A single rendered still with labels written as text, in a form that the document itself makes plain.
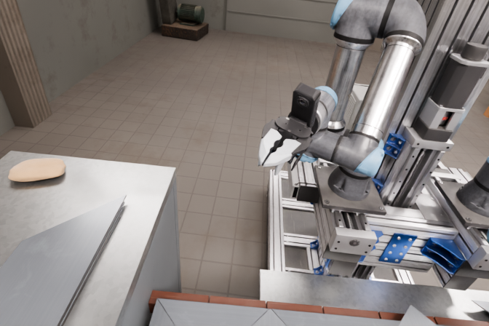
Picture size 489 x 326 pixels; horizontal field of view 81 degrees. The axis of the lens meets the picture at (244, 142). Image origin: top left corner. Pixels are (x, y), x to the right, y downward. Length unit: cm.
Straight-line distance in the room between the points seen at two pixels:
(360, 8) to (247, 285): 165
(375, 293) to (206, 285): 103
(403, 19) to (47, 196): 112
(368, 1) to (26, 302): 107
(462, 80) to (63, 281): 121
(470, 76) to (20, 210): 139
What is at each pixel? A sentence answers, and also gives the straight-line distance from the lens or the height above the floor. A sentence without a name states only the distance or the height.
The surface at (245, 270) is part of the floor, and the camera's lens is 206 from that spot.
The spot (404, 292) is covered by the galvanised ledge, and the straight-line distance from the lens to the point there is 143.
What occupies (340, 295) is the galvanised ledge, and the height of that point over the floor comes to 68.
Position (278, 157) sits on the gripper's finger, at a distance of 49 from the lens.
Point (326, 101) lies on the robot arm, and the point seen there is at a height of 147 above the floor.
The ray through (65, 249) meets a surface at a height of 107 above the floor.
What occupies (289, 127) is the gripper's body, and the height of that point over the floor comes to 147.
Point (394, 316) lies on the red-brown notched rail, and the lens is 116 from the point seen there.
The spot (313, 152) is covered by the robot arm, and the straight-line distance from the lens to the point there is 76.
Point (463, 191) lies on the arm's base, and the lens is 136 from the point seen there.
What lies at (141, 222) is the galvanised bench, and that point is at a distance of 92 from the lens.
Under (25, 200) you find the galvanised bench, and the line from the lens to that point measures 110.
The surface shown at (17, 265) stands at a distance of 91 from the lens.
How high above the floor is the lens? 174
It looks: 34 degrees down
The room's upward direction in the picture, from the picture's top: 7 degrees clockwise
